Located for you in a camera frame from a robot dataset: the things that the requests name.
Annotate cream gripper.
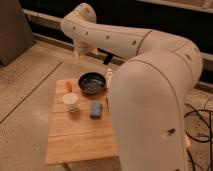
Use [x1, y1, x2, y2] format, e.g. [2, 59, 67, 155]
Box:
[74, 41, 99, 61]

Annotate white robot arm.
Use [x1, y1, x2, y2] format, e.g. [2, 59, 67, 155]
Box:
[60, 3, 203, 171]

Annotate black bowl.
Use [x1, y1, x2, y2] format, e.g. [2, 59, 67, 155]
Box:
[78, 72, 106, 94]

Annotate orange carrot toy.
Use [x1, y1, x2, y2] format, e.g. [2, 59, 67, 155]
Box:
[66, 81, 72, 93]

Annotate small white bottle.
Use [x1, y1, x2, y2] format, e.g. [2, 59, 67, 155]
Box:
[105, 68, 113, 88]

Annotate white paper cup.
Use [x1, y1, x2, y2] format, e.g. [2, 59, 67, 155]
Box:
[62, 93, 78, 112]

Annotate black rectangular block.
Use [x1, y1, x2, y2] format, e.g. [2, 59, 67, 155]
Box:
[106, 97, 109, 112]

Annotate blue sponge block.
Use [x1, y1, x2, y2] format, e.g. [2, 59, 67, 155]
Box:
[90, 101, 102, 118]

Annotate grey cabinet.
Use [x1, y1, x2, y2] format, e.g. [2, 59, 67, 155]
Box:
[0, 0, 35, 66]

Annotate wooden board table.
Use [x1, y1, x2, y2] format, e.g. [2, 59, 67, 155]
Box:
[46, 79, 118, 165]

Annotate black clamp on rail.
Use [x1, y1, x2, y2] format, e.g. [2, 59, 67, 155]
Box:
[103, 53, 113, 65]

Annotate black floor cables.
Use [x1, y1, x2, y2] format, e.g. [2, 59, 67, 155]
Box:
[183, 96, 213, 171]

